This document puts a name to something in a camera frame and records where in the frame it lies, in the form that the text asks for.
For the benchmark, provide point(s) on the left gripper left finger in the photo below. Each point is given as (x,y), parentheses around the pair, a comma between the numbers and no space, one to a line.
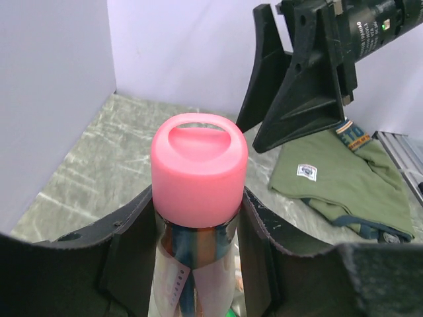
(103,269)

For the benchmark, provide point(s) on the clear pink crayon tube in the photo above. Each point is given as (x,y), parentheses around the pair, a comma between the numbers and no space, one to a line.
(198,170)

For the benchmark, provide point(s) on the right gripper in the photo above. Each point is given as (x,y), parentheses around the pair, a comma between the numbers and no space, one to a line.
(328,39)

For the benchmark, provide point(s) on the aluminium rail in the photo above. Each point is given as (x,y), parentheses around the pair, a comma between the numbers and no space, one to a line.
(406,153)

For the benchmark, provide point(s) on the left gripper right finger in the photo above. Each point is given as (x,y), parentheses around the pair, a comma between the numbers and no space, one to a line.
(287,272)

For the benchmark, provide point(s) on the green t-shirt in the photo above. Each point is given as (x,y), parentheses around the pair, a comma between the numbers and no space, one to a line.
(346,176)

